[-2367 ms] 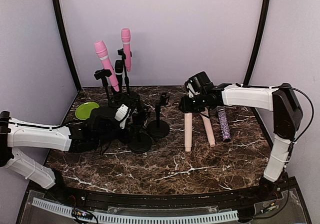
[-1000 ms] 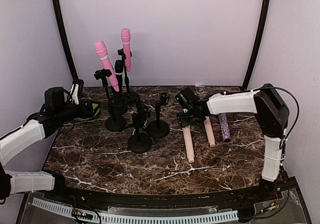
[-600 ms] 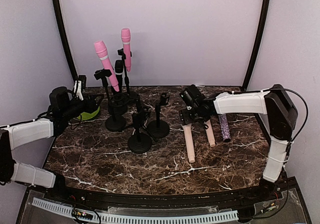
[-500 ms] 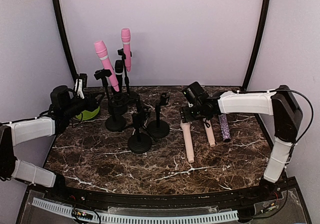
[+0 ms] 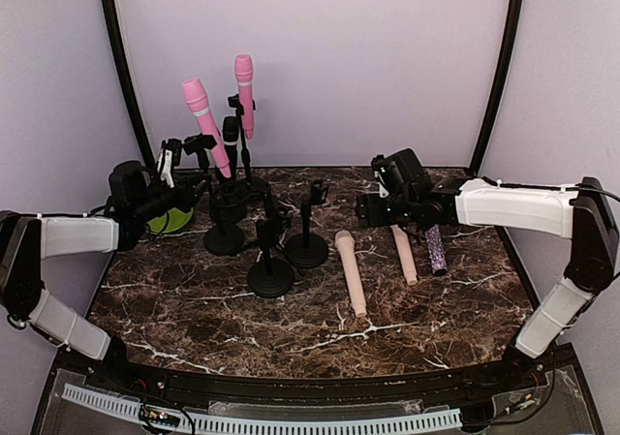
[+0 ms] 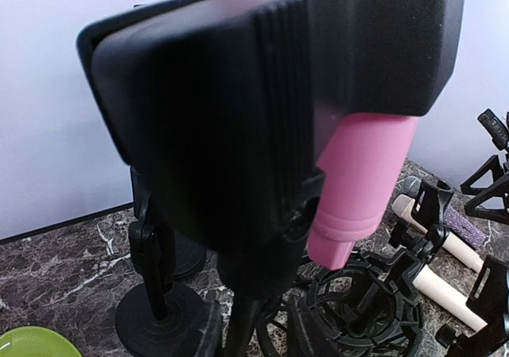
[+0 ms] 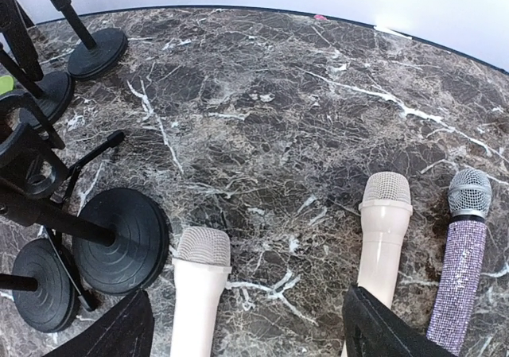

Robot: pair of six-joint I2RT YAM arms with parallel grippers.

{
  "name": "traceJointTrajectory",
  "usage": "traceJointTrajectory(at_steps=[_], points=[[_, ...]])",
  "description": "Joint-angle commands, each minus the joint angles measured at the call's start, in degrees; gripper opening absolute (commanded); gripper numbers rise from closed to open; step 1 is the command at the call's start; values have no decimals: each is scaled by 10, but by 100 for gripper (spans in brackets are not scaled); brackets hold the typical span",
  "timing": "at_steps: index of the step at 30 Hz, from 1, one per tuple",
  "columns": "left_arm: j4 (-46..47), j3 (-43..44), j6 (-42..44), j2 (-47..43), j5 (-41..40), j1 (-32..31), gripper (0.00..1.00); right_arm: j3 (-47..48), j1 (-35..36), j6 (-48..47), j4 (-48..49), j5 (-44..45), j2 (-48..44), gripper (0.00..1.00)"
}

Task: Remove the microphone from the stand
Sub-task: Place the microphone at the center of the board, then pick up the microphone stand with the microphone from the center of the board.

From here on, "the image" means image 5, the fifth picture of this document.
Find tall beige microphone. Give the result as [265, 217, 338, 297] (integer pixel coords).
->
[334, 231, 367, 318]

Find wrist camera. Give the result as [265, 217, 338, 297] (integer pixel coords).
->
[155, 138, 182, 188]
[371, 154, 392, 198]

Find black front rail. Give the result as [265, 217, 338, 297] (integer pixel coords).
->
[46, 344, 579, 413]

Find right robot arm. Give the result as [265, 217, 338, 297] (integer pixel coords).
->
[356, 148, 619, 390]

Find black stand with textured grip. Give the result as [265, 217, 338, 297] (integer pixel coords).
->
[222, 116, 239, 180]

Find beige microphone round head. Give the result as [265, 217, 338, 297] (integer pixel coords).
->
[390, 225, 419, 286]

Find round-base stand of tall beige mic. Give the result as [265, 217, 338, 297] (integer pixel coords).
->
[247, 219, 295, 298]

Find black tripod mic stand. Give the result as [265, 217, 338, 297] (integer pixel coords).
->
[214, 180, 304, 276]

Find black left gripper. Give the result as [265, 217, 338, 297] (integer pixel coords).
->
[133, 171, 211, 223]

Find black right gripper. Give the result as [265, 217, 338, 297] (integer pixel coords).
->
[356, 192, 419, 228]

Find pink microphone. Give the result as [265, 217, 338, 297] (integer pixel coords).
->
[182, 78, 232, 179]
[234, 54, 255, 140]

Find purple rhinestone microphone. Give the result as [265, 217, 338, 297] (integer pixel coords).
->
[425, 225, 447, 276]

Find white slotted cable duct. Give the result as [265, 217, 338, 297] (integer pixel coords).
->
[61, 384, 462, 434]

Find black clip mic stand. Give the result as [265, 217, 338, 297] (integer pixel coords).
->
[183, 134, 245, 256]

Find green round plate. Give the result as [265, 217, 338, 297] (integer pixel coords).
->
[147, 208, 194, 235]

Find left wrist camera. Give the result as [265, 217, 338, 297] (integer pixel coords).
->
[155, 138, 182, 188]

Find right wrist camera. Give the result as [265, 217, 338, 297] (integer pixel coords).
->
[371, 154, 392, 198]

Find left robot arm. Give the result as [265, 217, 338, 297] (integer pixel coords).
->
[1, 160, 210, 392]

